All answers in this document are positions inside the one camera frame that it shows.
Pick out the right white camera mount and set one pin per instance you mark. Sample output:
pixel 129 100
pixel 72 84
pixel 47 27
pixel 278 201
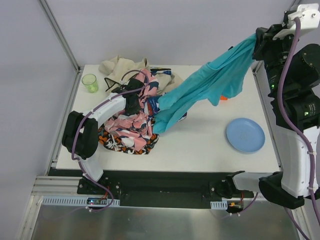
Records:
pixel 308 15

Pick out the green transparent cup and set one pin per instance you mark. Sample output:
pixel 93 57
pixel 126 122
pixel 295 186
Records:
pixel 90 83

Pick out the beige cloth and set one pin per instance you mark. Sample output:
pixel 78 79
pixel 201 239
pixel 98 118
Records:
pixel 116 68

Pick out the light blue plate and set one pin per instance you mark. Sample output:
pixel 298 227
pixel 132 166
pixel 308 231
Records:
pixel 245 135

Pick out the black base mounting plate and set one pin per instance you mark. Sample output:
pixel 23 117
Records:
pixel 155 189

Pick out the pink floral cloth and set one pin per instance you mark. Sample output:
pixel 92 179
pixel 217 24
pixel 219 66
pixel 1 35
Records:
pixel 135 130

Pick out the orange black floral cloth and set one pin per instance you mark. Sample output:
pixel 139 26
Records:
pixel 113 143

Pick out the blue white patterned cloth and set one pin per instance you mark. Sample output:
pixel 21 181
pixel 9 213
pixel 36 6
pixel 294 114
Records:
pixel 156 105

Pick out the white slotted cable duct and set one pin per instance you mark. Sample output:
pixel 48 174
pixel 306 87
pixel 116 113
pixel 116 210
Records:
pixel 77 201

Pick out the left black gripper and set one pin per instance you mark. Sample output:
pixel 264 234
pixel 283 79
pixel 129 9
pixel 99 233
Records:
pixel 135 85

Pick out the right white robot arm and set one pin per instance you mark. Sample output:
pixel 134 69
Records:
pixel 291 76

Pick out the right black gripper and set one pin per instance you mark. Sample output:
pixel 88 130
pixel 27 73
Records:
pixel 261 43

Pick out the teal cloth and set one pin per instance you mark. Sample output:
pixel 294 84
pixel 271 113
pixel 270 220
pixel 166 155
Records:
pixel 223 76

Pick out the left aluminium frame post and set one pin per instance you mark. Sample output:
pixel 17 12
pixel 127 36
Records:
pixel 59 34

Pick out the orange cube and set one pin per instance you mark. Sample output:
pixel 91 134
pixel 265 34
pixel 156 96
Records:
pixel 223 98

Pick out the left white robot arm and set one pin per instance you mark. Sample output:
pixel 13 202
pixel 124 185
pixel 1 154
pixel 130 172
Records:
pixel 80 136

